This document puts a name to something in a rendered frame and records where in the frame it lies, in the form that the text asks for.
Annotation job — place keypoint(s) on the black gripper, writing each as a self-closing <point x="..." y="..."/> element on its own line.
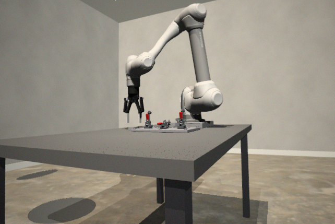
<point x="133" y="97"/>

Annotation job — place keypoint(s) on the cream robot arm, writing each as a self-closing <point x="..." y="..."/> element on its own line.
<point x="204" y="96"/>

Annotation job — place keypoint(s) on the red-handled toggle clamp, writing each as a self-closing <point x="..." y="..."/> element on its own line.
<point x="164" y="124"/>

